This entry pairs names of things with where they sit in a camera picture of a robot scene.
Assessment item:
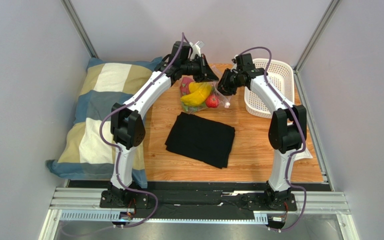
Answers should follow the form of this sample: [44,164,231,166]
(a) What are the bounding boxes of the striped blue beige pillow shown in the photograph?
[45,57,162,180]

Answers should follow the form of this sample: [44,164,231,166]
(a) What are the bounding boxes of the fake yellow bananas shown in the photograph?
[180,82,213,107]

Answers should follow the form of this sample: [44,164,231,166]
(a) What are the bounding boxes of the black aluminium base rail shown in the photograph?
[48,180,351,226]

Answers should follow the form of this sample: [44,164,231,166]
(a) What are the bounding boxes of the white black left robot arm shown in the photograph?
[99,40,219,208]

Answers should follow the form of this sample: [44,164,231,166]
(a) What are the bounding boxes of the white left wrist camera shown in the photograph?
[189,40,205,60]

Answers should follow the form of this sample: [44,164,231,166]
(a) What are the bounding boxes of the white perforated plastic basket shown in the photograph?
[243,58,295,119]

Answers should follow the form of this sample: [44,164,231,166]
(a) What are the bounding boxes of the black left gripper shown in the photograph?
[181,54,220,84]

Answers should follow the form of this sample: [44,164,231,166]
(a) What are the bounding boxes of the fake red strawberry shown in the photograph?
[205,93,220,108]

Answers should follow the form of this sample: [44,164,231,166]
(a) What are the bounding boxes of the fake pink dragon fruit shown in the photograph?
[179,76,195,97]

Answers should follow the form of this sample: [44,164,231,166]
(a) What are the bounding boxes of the folded black cloth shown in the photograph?
[165,112,236,169]

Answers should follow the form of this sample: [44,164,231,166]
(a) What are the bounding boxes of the clear zip top bag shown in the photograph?
[179,76,231,114]

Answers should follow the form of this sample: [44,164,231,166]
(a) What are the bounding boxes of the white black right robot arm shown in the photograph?
[217,53,307,210]

